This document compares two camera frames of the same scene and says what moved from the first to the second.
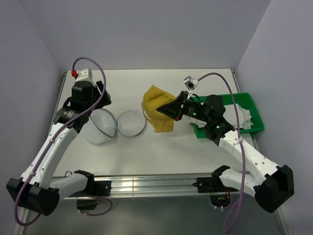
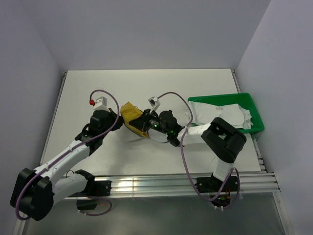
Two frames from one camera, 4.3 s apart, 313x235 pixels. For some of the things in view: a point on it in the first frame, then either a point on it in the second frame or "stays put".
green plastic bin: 243,99 stays put
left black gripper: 100,86 to 112,114
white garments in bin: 244,117 stays put
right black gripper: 173,108 to 139,122
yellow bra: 153,99 to 129,112
